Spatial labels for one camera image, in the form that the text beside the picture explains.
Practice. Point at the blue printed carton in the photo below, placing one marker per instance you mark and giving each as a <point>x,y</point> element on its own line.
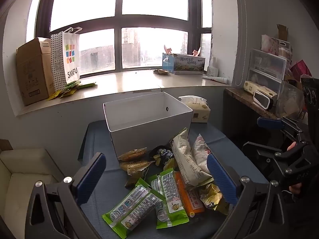
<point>184,63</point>

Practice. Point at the white tube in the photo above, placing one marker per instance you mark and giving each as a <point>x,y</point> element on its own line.
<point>215,79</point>

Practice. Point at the yellow chip bag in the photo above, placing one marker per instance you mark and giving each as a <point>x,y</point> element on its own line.
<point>213,198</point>

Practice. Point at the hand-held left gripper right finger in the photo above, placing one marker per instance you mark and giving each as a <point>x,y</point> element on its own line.
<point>221,179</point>

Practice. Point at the white cardboard box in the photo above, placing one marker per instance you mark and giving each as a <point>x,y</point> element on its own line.
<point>149,134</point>

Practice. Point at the large green snack packet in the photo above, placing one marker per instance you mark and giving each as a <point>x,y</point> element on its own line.
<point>134,204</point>

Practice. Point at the pile of green sachets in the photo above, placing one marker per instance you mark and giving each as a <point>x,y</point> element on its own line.
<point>72,87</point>

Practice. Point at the window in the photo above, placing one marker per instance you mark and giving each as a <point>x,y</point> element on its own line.
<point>117,22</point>

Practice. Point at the pink toy figure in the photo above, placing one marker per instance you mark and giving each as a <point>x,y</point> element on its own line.
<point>167,49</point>
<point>196,52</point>

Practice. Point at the person's right hand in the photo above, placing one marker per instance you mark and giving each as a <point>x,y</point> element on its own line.
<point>296,189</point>

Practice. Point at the brown pastry packet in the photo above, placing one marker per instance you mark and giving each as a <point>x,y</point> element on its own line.
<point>132,154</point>
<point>135,167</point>

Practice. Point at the olive pastry packet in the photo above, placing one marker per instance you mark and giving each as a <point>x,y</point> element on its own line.
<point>132,180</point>

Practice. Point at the white bottle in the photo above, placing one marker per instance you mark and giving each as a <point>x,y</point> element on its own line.
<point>213,69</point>

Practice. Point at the clear plastic drawer unit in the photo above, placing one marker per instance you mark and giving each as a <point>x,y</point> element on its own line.
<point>268,67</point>

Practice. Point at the cream sofa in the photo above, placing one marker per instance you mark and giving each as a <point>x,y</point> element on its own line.
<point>20,179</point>

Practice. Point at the orange snack packet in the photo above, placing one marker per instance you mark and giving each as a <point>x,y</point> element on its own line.
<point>189,196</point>

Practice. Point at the black potato chip bag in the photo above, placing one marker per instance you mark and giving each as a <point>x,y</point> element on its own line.
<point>162,153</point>

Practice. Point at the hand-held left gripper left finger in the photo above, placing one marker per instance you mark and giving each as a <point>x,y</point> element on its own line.
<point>91,176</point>

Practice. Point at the brown cardboard box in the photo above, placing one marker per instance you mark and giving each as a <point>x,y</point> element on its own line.
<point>33,72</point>

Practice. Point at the cream tissue pack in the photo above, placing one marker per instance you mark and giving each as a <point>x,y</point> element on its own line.
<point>198,109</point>

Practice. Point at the white and black case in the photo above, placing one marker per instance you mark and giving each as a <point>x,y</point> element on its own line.
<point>263,100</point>

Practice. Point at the clear plastic bag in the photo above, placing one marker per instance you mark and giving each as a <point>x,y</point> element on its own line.
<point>290,102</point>

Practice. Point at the white polka dot shopping bag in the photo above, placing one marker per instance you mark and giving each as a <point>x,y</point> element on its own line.
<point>69,57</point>

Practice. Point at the large cream snack bag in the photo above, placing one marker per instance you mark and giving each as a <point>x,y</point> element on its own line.
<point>185,156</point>

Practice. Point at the blue tablecloth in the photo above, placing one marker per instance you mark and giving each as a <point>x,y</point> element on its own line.
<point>99,139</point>

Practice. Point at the cream paper pack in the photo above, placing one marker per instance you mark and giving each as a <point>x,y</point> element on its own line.
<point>256,87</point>

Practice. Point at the cream snack bag red print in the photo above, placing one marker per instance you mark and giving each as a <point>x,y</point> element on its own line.
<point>201,151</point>

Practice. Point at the cardboard piece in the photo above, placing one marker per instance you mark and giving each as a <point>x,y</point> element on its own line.
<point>282,32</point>

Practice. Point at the dark desk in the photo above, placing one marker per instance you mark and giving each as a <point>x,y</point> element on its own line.
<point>239,119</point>

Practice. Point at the pink patterned box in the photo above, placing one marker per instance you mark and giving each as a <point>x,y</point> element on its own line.
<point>269,44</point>

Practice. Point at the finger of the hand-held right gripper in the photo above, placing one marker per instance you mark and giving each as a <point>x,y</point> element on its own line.
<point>269,123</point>
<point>264,151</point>

